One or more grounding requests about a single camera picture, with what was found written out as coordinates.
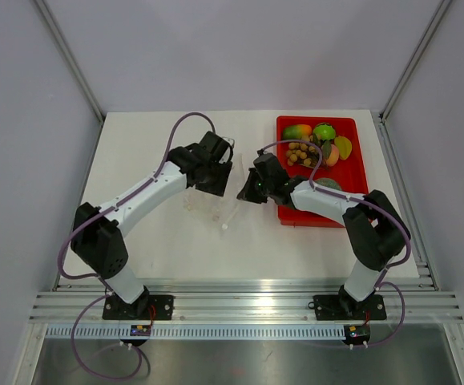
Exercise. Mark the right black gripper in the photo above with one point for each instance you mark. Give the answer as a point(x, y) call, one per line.
point(248, 193)

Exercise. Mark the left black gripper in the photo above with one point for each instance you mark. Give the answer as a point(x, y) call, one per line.
point(224, 167)

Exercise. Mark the clear zip top bag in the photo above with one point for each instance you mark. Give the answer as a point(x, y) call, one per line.
point(213, 210)

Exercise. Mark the orange peach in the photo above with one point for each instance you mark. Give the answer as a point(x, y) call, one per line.
point(331, 154)

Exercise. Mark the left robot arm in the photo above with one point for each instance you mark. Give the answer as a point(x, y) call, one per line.
point(100, 231)

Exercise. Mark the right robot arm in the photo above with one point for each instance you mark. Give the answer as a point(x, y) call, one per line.
point(378, 236)

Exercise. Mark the brown longan bunch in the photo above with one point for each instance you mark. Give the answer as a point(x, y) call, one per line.
point(304, 153)

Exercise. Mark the green orange mango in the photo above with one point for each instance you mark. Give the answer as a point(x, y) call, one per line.
point(297, 132)

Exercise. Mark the green netted melon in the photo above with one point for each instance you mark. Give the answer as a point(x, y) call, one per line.
point(328, 184)

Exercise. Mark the green round fruit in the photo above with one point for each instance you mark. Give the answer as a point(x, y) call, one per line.
point(324, 131)

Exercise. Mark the red plastic tray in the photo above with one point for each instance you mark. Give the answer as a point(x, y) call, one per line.
point(348, 173)

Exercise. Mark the yellow star fruit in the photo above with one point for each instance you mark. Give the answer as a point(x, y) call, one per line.
point(344, 146)

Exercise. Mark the right controller board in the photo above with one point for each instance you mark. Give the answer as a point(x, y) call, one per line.
point(357, 335)

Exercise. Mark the controller board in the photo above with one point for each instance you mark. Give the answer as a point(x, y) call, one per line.
point(140, 330)
point(357, 335)

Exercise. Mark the left controller board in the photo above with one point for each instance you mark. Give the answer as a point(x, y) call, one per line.
point(140, 330)

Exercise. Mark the aluminium rail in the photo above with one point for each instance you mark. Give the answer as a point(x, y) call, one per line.
point(278, 301)

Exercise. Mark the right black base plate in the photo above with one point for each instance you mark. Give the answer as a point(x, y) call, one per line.
point(328, 306)

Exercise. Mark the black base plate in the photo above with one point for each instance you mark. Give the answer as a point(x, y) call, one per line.
point(328, 306)
point(154, 306)

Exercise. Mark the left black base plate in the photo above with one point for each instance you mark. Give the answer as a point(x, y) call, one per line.
point(154, 306)

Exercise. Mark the right frame post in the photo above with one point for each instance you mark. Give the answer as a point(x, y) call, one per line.
point(424, 42)

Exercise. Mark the frame post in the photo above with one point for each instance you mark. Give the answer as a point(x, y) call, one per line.
point(52, 26)
point(424, 42)

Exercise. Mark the left frame post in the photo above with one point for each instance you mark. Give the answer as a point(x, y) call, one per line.
point(52, 26)

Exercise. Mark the white slotted cable duct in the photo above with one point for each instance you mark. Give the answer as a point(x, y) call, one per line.
point(201, 332)

